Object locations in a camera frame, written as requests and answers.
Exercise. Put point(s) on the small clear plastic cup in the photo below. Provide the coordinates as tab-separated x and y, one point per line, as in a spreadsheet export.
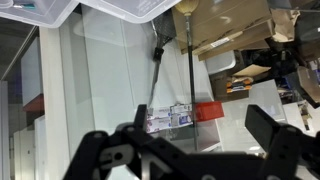
5	2

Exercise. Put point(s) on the flat open cardboard box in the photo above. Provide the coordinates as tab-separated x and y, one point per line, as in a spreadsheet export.
253	70

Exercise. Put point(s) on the large clear plastic bin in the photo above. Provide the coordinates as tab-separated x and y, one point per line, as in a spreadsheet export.
133	10

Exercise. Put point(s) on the small teal item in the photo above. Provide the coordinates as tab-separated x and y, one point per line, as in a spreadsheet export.
25	6

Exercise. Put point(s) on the red box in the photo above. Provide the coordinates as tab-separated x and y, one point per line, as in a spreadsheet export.
209	111

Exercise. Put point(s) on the broom with black pole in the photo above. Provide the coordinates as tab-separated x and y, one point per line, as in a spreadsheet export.
192	83

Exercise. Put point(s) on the white printed box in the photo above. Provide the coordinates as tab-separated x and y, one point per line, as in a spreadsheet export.
181	115
158	120

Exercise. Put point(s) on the large open cardboard box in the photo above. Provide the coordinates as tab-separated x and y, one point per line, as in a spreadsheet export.
226	23

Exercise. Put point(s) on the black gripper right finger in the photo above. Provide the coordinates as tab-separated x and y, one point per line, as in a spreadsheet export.
286	150

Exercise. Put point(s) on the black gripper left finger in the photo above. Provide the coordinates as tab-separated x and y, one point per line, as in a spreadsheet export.
96	156

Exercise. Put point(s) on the white plastic container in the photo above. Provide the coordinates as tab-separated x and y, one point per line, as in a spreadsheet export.
220	62

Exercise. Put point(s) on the orange and white package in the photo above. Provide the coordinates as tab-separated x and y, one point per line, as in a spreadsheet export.
238	86

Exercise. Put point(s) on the red and white cabinet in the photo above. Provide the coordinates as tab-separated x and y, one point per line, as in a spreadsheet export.
33	103

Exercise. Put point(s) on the small clear plastic bin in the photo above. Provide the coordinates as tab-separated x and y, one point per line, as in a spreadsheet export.
50	16

